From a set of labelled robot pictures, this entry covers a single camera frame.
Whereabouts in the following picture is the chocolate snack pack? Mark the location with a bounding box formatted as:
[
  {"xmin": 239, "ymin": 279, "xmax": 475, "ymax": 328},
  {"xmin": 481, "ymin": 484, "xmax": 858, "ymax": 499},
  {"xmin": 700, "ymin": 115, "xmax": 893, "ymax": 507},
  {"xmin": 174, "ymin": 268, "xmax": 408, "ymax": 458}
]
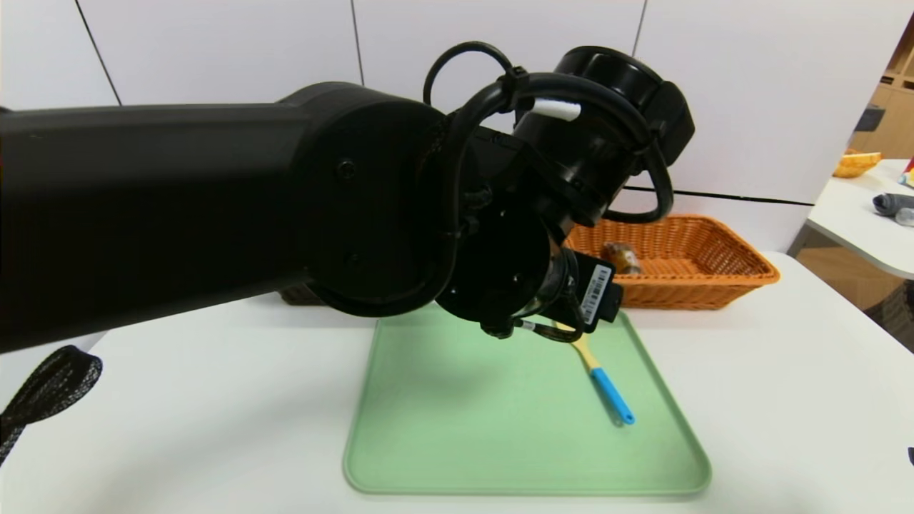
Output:
[{"xmin": 601, "ymin": 241, "xmax": 643, "ymax": 276}]

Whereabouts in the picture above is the yellow spoon with blue handle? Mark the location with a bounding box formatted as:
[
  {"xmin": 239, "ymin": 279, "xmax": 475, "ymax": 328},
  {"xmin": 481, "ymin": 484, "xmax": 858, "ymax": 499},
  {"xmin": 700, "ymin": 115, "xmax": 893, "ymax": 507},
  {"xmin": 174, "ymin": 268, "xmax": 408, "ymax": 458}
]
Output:
[{"xmin": 556, "ymin": 321, "xmax": 636, "ymax": 427}]

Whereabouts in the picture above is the orange wicker basket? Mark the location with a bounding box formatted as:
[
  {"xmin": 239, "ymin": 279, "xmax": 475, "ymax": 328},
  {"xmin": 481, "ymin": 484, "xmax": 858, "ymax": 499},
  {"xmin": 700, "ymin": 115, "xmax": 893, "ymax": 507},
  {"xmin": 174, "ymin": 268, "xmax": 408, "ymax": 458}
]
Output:
[{"xmin": 564, "ymin": 214, "xmax": 780, "ymax": 311}]

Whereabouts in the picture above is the small yellow wicker basket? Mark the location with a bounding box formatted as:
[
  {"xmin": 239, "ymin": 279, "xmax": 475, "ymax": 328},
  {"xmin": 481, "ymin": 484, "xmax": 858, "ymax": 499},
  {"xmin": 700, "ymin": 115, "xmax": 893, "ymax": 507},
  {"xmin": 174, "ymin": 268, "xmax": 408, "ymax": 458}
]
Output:
[{"xmin": 833, "ymin": 150, "xmax": 883, "ymax": 179}]

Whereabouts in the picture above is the light green plastic tray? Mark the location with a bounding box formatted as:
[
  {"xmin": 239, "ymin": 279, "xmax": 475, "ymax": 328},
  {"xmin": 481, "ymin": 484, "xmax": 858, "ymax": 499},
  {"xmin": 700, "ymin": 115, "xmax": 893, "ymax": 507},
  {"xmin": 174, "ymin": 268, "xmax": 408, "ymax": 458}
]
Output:
[{"xmin": 344, "ymin": 303, "xmax": 712, "ymax": 497}]

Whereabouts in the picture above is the thin black zip tie tail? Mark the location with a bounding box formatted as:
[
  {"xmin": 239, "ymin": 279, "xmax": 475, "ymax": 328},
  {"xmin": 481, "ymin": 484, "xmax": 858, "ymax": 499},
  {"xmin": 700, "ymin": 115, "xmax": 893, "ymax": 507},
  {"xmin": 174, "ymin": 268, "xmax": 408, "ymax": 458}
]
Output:
[{"xmin": 625, "ymin": 187, "xmax": 815, "ymax": 207}]

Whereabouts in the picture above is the white side table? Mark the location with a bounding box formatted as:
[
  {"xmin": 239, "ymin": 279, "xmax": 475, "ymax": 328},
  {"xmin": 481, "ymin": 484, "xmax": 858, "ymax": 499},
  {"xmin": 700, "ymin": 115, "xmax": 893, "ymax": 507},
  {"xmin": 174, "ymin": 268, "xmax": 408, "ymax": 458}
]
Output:
[{"xmin": 805, "ymin": 161, "xmax": 914, "ymax": 281}]

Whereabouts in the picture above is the grey rolled cloth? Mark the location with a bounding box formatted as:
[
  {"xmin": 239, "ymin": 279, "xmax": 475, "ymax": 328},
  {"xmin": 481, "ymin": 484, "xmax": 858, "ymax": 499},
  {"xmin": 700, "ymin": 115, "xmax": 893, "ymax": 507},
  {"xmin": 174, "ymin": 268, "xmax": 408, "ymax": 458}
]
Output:
[{"xmin": 873, "ymin": 193, "xmax": 914, "ymax": 217}]

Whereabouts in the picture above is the wooden shelving unit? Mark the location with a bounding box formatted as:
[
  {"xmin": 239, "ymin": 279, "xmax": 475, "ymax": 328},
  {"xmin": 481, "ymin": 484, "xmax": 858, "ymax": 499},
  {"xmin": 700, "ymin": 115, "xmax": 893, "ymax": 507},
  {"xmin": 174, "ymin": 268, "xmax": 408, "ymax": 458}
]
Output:
[{"xmin": 848, "ymin": 14, "xmax": 914, "ymax": 161}]

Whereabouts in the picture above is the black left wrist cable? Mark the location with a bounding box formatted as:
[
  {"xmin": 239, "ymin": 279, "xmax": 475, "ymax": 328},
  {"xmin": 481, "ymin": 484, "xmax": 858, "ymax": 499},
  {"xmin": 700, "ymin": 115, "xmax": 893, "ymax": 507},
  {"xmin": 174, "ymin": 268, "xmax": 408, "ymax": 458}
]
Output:
[{"xmin": 423, "ymin": 41, "xmax": 676, "ymax": 226}]

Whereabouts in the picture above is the black braided cable loop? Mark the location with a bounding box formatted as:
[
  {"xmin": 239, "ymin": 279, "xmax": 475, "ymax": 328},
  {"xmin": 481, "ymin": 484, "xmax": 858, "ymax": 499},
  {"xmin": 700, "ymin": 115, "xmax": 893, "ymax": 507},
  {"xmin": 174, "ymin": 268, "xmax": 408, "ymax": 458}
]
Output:
[{"xmin": 0, "ymin": 346, "xmax": 103, "ymax": 465}]

